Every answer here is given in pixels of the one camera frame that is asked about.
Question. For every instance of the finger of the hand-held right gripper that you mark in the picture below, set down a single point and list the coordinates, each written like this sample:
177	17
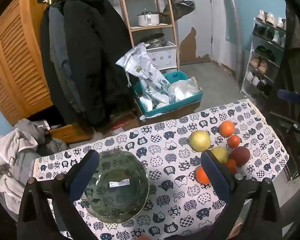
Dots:
288	96

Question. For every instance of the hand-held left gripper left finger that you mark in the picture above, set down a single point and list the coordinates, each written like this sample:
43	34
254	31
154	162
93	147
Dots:
81	177

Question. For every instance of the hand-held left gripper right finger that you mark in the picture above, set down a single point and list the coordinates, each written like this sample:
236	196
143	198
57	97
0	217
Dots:
213	172

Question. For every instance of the large orange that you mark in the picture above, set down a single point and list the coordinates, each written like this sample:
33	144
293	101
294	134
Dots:
201	176
227	128

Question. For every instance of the small yellow apple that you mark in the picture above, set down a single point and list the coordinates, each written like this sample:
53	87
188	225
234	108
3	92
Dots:
221	155

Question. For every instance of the small orange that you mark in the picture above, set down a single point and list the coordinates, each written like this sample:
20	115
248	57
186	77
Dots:
231	165
233	141

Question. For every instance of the red apple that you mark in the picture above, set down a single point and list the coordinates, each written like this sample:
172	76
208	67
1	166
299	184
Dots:
240	155

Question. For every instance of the large yellow apple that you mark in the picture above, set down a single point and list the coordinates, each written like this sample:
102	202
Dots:
200	140

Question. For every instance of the green glass bowl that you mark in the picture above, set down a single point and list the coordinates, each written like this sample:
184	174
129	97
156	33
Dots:
120	170

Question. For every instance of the group of shoes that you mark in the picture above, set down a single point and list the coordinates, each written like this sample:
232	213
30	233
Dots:
262	65

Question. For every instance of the wooden drawer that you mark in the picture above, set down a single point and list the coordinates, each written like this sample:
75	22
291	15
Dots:
70	133

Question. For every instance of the cat print tablecloth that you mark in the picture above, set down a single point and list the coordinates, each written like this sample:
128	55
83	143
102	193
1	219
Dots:
170	205

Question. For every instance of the white shoe rack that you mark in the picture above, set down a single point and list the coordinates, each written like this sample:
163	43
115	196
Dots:
252	42

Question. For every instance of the flat cardboard pieces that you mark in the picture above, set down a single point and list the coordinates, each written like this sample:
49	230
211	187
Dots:
123	125

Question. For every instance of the pile of grey clothes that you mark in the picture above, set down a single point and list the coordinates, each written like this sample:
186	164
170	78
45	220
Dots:
12	160

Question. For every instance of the teal plastic basket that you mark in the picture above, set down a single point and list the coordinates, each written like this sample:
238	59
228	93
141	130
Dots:
176	106

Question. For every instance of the grey metal pipe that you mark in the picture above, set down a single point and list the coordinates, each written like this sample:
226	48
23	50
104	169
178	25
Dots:
236	30

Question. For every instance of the clear plastic bags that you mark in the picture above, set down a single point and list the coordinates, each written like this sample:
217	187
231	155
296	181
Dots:
182	91

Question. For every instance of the white door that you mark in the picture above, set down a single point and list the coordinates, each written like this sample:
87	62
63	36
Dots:
218	25

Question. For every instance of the white printed plastic bag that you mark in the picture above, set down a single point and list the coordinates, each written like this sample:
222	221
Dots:
145	72

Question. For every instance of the black coat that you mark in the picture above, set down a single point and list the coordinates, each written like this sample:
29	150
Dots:
95	55

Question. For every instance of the white plastic crate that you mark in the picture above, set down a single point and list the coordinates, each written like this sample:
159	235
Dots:
163	56

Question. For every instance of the wooden louvred wardrobe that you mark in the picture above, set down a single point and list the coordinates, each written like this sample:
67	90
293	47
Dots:
17	62

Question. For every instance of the grey coat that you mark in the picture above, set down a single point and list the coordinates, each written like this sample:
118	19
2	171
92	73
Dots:
57	45

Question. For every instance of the wooden shelf rack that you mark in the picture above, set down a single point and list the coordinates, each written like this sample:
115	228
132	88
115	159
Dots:
172	27

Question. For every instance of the grey hanging bag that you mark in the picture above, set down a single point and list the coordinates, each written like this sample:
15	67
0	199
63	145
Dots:
180	7

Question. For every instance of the steel pot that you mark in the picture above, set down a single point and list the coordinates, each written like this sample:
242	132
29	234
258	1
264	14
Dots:
155	41

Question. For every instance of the white cooking pot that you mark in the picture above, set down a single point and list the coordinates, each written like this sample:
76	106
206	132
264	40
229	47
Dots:
148	18

